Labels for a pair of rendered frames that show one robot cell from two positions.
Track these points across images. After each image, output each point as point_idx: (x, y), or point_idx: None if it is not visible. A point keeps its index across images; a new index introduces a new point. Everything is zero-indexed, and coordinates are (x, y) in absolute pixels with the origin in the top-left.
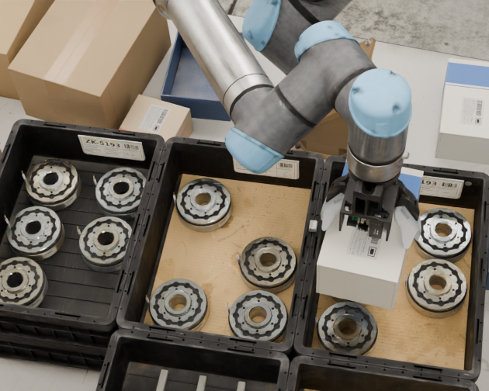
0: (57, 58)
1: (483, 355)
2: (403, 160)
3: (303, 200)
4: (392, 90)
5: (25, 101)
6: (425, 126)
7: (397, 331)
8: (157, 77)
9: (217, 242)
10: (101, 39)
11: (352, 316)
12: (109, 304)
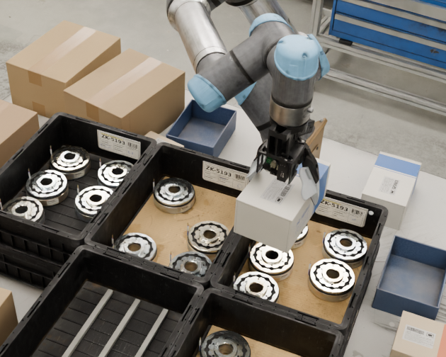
0: (100, 91)
1: (360, 350)
2: (309, 115)
3: None
4: (305, 45)
5: None
6: (355, 197)
7: (294, 303)
8: (168, 130)
9: (176, 221)
10: (134, 87)
11: (262, 282)
12: None
